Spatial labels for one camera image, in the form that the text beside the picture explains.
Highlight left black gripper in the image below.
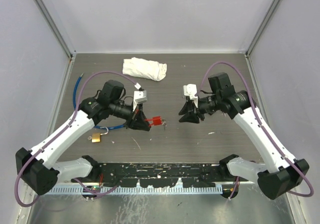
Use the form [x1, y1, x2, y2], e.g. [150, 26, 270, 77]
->
[109, 99, 150, 130]

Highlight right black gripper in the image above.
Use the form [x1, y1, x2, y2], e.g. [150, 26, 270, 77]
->
[178, 93, 221, 124]

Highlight red cable padlock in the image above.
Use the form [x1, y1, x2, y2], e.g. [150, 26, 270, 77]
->
[145, 116, 163, 127]

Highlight silver keys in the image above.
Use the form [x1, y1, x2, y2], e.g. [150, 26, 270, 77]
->
[161, 119, 167, 130]

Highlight brass padlock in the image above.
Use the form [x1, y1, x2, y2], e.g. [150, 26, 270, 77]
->
[88, 127, 109, 143]

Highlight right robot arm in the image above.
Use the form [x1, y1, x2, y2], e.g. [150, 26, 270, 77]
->
[179, 72, 310, 200]

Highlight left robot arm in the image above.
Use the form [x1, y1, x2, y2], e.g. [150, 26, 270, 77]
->
[15, 80, 151, 196]

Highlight white crumpled cloth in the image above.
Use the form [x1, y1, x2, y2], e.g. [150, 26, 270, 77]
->
[122, 57, 168, 82]

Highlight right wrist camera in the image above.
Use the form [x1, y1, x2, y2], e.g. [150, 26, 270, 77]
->
[182, 84, 199, 108]

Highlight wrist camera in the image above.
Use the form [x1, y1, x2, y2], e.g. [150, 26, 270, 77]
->
[133, 82, 148, 110]
[182, 84, 199, 108]

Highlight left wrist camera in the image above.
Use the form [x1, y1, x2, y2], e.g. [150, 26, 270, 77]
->
[133, 82, 148, 110]

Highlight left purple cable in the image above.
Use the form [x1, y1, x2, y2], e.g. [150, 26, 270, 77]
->
[14, 70, 141, 207]

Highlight purple cable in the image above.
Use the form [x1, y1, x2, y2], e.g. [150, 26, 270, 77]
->
[196, 61, 315, 201]
[14, 70, 141, 207]

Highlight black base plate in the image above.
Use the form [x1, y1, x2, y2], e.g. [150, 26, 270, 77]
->
[78, 162, 236, 188]

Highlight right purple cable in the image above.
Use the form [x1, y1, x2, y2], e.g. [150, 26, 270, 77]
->
[196, 61, 315, 201]

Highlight slotted cable duct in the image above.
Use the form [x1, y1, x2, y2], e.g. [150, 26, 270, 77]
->
[47, 184, 223, 195]

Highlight blue cable lock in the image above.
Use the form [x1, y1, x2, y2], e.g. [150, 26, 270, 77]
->
[72, 73, 125, 131]

